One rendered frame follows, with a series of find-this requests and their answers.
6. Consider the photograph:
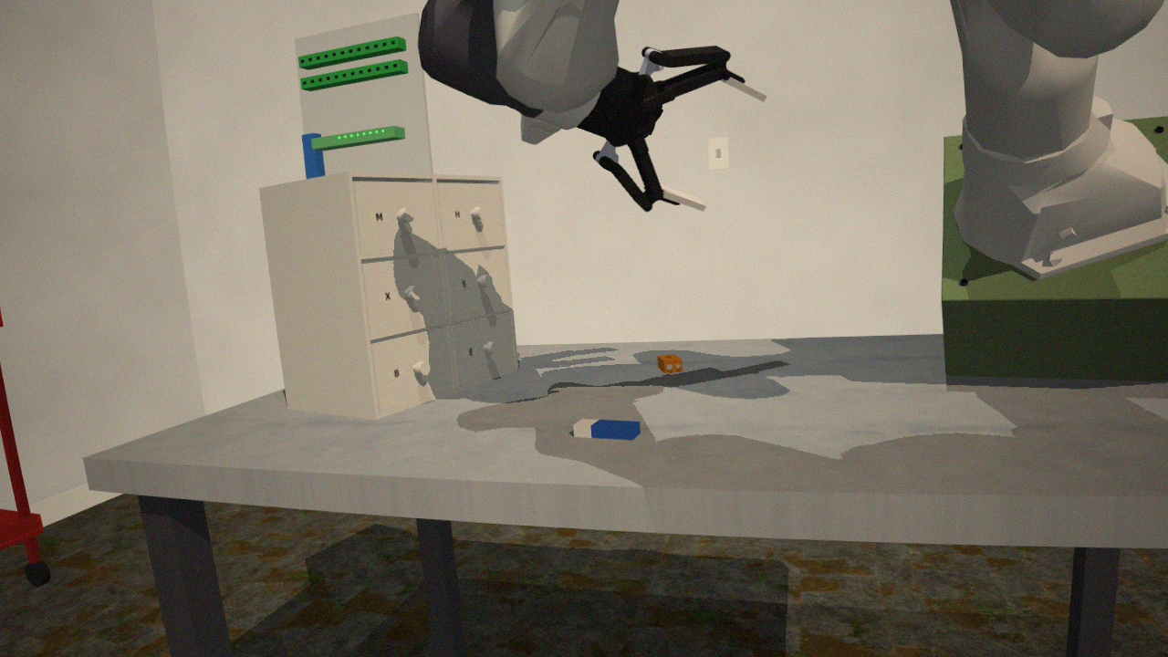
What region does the blue and white eraser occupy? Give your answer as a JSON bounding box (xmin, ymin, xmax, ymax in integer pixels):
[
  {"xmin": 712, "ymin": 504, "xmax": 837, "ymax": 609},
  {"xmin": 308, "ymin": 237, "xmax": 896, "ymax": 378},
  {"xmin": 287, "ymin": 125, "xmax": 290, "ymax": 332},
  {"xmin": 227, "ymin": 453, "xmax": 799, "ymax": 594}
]
[{"xmin": 573, "ymin": 419, "xmax": 641, "ymax": 440}]

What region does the cream small chest of drawers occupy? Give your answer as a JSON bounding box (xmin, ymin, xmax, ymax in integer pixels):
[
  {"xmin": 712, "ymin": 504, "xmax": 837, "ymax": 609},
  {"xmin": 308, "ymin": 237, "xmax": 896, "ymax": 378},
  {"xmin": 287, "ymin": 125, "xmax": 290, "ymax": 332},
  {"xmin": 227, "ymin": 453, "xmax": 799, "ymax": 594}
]
[{"xmin": 259, "ymin": 172, "xmax": 517, "ymax": 420}]

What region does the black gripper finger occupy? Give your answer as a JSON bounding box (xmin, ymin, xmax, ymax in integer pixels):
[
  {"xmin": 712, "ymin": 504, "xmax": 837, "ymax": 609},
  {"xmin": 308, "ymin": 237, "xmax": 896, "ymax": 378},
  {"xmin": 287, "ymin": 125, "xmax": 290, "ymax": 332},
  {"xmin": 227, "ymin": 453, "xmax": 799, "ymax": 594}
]
[
  {"xmin": 593, "ymin": 120, "xmax": 705, "ymax": 212},
  {"xmin": 639, "ymin": 46, "xmax": 767, "ymax": 112}
]

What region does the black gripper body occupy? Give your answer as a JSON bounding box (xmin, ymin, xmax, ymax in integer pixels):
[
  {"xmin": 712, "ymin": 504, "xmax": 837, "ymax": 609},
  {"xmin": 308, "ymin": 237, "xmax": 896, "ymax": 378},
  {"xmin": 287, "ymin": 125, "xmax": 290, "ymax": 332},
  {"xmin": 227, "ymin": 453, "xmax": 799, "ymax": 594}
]
[{"xmin": 578, "ymin": 67, "xmax": 663, "ymax": 147}]

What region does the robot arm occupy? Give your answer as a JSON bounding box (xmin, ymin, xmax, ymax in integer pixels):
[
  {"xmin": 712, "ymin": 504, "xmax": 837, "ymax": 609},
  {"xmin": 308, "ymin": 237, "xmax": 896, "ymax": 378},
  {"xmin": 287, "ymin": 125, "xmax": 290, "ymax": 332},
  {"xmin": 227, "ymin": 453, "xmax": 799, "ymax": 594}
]
[{"xmin": 418, "ymin": 0, "xmax": 1168, "ymax": 281}]

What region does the orange rectangular block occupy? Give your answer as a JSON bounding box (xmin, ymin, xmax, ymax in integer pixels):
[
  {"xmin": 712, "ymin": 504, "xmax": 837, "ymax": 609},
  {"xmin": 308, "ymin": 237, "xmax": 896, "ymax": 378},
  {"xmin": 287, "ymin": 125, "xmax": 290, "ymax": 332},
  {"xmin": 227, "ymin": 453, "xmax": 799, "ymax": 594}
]
[{"xmin": 658, "ymin": 354, "xmax": 683, "ymax": 373}]

